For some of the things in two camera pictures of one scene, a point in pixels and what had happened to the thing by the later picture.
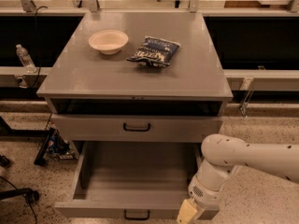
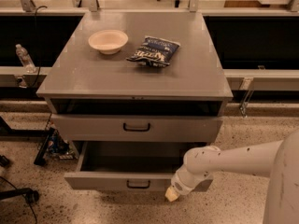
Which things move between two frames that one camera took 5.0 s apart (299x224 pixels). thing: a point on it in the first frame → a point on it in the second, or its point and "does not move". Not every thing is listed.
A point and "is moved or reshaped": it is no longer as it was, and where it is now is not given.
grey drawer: (134, 179) is moved or reshaped
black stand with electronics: (52, 147) does not move
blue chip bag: (156, 52) does not move
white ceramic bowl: (107, 41) does not move
